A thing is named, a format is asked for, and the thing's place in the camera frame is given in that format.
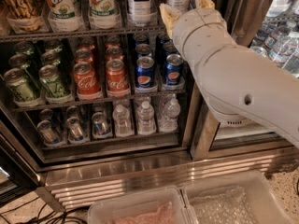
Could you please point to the coca-cola can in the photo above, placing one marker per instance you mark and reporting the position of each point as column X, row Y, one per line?
column 85, row 78
column 116, row 76

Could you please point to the green can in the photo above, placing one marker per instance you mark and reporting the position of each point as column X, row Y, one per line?
column 21, row 86
column 52, row 81

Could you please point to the wire shelf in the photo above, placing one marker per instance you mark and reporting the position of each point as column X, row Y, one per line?
column 12, row 37
column 100, row 100

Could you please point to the green 7up bottle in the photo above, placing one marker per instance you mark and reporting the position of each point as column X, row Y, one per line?
column 64, row 15
column 104, row 13

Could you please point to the stainless fridge door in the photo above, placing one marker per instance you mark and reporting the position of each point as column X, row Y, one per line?
column 216, row 139

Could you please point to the pepsi can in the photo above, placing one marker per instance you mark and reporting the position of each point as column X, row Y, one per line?
column 144, row 72
column 173, row 69

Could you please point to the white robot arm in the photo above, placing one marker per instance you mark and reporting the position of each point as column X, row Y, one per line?
column 236, row 82

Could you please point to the top wire shelf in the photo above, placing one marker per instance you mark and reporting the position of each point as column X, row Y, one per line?
column 12, row 37

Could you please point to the red bull can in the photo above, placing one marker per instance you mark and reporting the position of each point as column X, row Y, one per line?
column 76, row 131
column 101, row 127
column 49, row 134

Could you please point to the left clear plastic bin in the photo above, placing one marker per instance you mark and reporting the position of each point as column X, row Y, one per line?
column 154, row 206

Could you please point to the clear plastic bin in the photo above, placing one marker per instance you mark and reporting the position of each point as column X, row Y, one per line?
column 154, row 206
column 242, row 198

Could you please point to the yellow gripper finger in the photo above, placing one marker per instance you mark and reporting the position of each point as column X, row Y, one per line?
column 204, row 4
column 170, row 16

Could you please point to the middle wire shelf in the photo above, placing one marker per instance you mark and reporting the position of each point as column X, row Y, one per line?
column 100, row 100

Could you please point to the front left Pepsi can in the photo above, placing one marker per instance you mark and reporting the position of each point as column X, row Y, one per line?
column 144, row 72

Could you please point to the right clear plastic bin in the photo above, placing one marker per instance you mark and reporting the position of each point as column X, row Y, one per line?
column 242, row 198

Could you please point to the front right Pepsi can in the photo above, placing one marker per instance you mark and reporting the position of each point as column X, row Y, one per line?
column 173, row 69

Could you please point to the front left green can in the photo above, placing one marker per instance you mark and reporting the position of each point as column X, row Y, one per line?
column 21, row 86

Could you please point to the right Red Bull can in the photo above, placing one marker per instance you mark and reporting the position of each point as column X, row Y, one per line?
column 101, row 127

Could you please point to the middle water bottle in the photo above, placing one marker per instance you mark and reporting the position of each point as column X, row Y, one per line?
column 145, row 119

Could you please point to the front left Coca-Cola can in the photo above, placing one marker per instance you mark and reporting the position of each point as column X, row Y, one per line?
column 85, row 78

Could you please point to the front right Coca-Cola can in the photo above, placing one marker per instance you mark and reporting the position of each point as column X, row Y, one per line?
column 116, row 76

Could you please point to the green 7UP bottle right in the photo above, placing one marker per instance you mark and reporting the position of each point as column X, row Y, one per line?
column 104, row 13

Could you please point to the green 7UP bottle left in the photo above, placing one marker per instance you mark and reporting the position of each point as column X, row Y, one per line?
column 64, row 15

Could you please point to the left Red Bull can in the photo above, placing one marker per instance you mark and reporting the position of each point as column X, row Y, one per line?
column 49, row 134

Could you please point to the brown drink bottle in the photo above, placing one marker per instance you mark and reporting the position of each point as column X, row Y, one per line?
column 25, row 16

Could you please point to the front right green can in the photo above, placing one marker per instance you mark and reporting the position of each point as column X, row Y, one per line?
column 52, row 81

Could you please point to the left water bottle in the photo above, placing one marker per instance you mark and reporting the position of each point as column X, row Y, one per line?
column 122, row 121

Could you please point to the middle Red Bull can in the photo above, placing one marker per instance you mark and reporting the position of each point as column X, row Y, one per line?
column 76, row 131

